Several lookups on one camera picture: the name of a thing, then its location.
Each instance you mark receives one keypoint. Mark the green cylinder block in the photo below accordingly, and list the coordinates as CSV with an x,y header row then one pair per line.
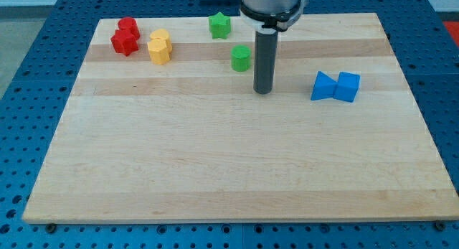
x,y
240,58

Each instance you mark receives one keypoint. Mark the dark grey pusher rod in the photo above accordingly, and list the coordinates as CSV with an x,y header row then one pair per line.
x,y
264,63

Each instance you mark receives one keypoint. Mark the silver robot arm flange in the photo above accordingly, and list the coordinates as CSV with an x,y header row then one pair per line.
x,y
270,16

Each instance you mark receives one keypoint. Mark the green star block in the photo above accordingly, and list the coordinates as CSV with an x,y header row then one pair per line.
x,y
219,25

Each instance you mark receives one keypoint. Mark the red star block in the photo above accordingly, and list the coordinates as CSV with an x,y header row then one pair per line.
x,y
124,41

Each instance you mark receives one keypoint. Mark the light wooden board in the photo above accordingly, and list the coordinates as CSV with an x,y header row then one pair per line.
x,y
191,141

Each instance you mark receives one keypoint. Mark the yellow hexagon block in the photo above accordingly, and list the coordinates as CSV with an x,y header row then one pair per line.
x,y
158,51

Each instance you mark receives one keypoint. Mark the blue triangle block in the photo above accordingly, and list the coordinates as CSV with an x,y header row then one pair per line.
x,y
324,87

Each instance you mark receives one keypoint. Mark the yellow cylinder block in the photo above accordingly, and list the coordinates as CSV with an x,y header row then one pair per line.
x,y
164,35

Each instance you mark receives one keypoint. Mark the blue cube block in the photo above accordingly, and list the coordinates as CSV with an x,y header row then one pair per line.
x,y
347,87

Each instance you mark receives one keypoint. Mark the red cylinder block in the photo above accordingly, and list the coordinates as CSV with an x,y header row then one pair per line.
x,y
130,24

